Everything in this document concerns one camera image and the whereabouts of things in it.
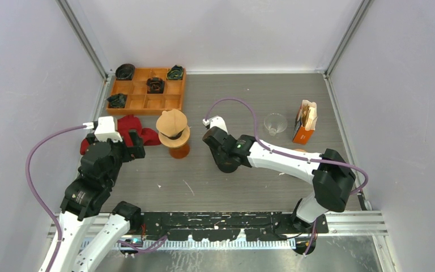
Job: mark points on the orange coffee filter box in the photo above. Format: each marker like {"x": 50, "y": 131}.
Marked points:
{"x": 305, "y": 122}

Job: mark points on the red cloth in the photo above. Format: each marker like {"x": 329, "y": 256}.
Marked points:
{"x": 130, "y": 122}

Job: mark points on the clear glass dripper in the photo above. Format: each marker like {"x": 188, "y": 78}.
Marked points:
{"x": 275, "y": 123}

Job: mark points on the brown paper coffee filter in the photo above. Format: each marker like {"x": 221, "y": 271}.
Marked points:
{"x": 171, "y": 123}

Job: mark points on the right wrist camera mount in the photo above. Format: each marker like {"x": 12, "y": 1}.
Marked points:
{"x": 215, "y": 121}

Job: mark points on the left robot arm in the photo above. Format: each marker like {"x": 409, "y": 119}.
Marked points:
{"x": 82, "y": 203}

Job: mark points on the green coil top right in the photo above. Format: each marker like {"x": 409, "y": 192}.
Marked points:
{"x": 175, "y": 73}

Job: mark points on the green coil bottom left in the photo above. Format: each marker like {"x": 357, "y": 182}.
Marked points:
{"x": 117, "y": 100}

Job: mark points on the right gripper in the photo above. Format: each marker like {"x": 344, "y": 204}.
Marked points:
{"x": 217, "y": 157}

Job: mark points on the orange glass carafe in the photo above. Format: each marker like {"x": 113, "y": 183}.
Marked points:
{"x": 180, "y": 152}

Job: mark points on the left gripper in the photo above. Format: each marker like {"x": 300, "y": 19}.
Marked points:
{"x": 137, "y": 151}

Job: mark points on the red black carafe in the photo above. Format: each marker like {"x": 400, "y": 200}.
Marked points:
{"x": 228, "y": 166}

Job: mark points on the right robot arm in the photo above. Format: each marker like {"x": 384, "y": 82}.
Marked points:
{"x": 331, "y": 179}

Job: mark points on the orange wooden compartment tray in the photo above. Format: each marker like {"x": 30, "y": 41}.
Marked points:
{"x": 141, "y": 103}

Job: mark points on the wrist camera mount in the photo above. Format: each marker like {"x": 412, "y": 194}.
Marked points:
{"x": 105, "y": 128}
{"x": 215, "y": 121}

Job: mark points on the green coil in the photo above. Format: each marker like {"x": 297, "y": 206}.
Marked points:
{"x": 175, "y": 73}
{"x": 117, "y": 100}

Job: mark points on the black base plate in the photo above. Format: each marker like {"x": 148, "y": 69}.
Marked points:
{"x": 217, "y": 226}

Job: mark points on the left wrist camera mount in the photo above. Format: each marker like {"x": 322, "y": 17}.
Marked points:
{"x": 105, "y": 128}

